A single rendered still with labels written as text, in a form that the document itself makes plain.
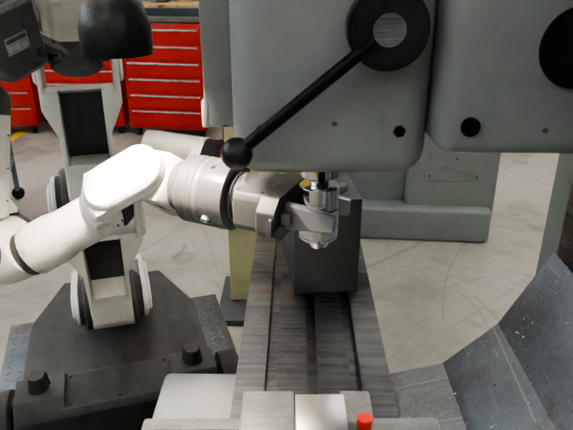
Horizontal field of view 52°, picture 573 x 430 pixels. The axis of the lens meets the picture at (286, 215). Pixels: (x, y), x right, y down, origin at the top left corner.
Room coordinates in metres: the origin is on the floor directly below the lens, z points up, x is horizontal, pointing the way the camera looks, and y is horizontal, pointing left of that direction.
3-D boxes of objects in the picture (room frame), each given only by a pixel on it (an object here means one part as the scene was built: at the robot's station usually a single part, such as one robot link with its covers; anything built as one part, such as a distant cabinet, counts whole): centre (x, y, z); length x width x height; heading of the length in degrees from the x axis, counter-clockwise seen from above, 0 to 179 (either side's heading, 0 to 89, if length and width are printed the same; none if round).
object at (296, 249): (1.05, -0.06, 1.04); 0.22 x 0.12 x 0.20; 6
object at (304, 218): (0.61, -0.03, 1.23); 0.06 x 0.02 x 0.03; 66
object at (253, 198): (0.68, 0.05, 1.23); 0.13 x 0.12 x 0.10; 156
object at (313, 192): (0.64, -0.04, 1.26); 0.05 x 0.05 x 0.01
